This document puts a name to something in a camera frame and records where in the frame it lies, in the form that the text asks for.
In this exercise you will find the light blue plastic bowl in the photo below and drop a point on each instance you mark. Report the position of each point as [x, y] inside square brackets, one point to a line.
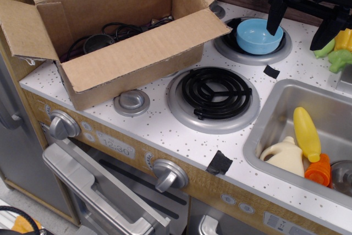
[253, 37]

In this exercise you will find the light green toy vegetable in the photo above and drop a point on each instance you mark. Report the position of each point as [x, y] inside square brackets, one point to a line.
[326, 50]

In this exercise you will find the yellow toy bell pepper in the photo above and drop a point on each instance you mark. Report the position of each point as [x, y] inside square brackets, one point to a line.
[343, 40]

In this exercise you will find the green toy broccoli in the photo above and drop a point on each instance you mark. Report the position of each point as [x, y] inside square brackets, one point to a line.
[338, 60]

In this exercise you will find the black tape piece rear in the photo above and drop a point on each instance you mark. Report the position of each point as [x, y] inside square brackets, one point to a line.
[271, 72]

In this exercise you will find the black tape piece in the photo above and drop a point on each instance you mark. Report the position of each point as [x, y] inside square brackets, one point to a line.
[220, 164]
[271, 72]

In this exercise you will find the rear black coil burner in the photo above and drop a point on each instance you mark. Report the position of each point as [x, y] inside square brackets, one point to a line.
[227, 46]

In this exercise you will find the black coil burner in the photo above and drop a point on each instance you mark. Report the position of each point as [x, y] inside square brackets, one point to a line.
[213, 100]
[227, 46]

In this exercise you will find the silver toy sink basin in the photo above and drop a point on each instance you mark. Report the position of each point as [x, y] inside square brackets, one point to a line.
[331, 114]

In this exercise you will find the yellow toy mustard bottle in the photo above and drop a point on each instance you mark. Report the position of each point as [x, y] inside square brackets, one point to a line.
[306, 134]

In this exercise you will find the front black coil burner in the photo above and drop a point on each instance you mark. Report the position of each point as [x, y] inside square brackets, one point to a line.
[213, 100]

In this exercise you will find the cream toy detergent jug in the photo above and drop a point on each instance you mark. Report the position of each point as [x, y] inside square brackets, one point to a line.
[285, 155]

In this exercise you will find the orange toy carrot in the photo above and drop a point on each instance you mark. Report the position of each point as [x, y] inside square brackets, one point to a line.
[320, 172]

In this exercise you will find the black tape piece front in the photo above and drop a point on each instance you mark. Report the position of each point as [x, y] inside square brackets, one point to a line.
[220, 164]

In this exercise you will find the open brown cardboard box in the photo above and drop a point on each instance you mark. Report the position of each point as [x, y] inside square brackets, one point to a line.
[153, 38]

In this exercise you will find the right silver oven knob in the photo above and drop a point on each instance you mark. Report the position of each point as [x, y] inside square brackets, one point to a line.
[169, 175]

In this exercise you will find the silver oven knob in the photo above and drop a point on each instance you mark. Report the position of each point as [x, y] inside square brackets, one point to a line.
[169, 175]
[63, 125]

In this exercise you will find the dark round object in box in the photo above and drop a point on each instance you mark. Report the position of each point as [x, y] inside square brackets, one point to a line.
[96, 42]

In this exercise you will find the left silver oven knob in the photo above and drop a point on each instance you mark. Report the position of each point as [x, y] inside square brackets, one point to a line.
[63, 125]

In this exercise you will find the orange object on floor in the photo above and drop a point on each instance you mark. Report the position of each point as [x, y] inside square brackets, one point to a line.
[22, 225]

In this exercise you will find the silver oven door handle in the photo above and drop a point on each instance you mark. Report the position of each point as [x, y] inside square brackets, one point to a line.
[113, 207]

